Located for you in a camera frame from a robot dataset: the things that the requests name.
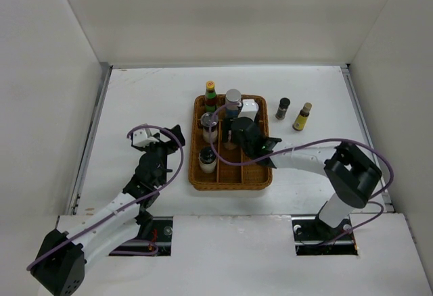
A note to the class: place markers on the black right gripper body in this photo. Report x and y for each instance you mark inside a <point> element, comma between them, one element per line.
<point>247,151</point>

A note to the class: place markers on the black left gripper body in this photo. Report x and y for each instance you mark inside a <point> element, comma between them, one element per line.
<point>163,151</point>

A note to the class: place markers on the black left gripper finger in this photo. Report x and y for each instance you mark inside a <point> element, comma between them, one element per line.
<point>177,132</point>
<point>157,138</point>

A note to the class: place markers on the pink lid spice shaker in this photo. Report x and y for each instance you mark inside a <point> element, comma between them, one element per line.
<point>229,144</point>

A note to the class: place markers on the tall white pearl jar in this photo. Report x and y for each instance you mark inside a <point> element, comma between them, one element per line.
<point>233,100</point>

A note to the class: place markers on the green label sauce bottle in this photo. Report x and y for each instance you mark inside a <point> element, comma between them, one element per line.
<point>210,97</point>

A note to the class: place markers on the small black knob shaker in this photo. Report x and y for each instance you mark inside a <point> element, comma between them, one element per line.
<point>207,160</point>

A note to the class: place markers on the dark pepper spice bottle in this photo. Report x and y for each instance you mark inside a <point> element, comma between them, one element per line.
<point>283,106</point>

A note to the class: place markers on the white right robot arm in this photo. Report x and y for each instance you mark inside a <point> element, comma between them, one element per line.
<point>351,173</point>

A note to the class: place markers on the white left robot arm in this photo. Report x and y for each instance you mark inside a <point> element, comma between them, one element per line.
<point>64,257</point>

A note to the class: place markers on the brown wicker divided basket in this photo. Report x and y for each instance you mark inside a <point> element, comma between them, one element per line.
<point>225,177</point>

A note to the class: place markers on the yellow label brown bottle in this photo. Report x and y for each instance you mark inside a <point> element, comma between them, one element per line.
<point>302,117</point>

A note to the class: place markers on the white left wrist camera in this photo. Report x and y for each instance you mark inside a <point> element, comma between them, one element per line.
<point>141,137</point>

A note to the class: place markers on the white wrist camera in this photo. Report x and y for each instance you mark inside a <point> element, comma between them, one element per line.
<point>141,137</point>
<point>249,109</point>

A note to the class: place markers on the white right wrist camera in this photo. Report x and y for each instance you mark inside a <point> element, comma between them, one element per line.
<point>249,109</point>

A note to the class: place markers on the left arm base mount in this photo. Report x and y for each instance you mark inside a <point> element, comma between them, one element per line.
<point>154,237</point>

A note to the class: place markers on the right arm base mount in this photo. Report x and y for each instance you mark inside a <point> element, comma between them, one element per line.
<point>313,238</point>

